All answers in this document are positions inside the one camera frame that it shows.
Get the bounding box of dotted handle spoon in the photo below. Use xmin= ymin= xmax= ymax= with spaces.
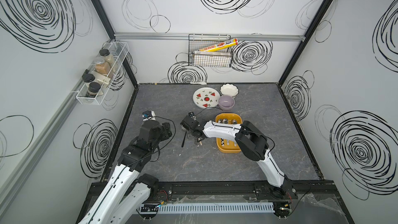
xmin=231 ymin=119 xmax=237 ymax=147

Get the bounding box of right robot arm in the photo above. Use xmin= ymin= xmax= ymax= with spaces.
xmin=180 ymin=116 xmax=297 ymax=199

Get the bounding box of aluminium wall rail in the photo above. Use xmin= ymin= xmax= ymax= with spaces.
xmin=114 ymin=32 xmax=306 ymax=42

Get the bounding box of brown spice jar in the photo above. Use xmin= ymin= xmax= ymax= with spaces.
xmin=93 ymin=57 xmax=111 ymax=75

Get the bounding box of watermelon pattern plate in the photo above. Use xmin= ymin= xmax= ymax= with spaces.
xmin=193 ymin=87 xmax=220 ymax=109

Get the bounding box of spice jar black lid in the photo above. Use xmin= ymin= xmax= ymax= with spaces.
xmin=99 ymin=48 xmax=116 ymax=69

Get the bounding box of yellow storage box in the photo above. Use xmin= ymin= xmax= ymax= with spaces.
xmin=216 ymin=113 xmax=243 ymax=154

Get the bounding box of purple bowl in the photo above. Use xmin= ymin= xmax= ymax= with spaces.
xmin=218 ymin=95 xmax=235 ymax=111

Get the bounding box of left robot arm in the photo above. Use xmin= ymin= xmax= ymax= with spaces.
xmin=80 ymin=119 xmax=173 ymax=224

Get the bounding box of dark spice jar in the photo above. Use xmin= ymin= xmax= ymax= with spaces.
xmin=85 ymin=82 xmax=101 ymax=98
xmin=82 ymin=73 xmax=95 ymax=87

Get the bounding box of clear wall shelf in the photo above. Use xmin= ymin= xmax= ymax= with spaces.
xmin=76 ymin=41 xmax=129 ymax=110

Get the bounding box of white slotted cable duct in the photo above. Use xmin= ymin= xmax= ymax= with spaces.
xmin=136 ymin=202 xmax=276 ymax=215

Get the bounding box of front dark spice jar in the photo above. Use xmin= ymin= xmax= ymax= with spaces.
xmin=85 ymin=82 xmax=101 ymax=98

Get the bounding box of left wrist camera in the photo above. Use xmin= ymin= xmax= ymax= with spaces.
xmin=142 ymin=110 xmax=156 ymax=121

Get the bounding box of white box on shelf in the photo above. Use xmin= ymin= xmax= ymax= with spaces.
xmin=91 ymin=70 xmax=112 ymax=88

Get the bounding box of yellow foil roll box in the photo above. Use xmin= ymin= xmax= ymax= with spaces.
xmin=199 ymin=39 xmax=238 ymax=52

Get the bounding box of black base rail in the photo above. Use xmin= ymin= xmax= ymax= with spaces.
xmin=90 ymin=179 xmax=340 ymax=198

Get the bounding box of white scalloped bowl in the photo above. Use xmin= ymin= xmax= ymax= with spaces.
xmin=220 ymin=84 xmax=239 ymax=98

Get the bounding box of black wire basket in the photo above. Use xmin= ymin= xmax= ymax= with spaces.
xmin=188 ymin=34 xmax=232 ymax=68

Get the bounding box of Doraemon handle spoon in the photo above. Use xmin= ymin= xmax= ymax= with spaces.
xmin=223 ymin=118 xmax=230 ymax=145

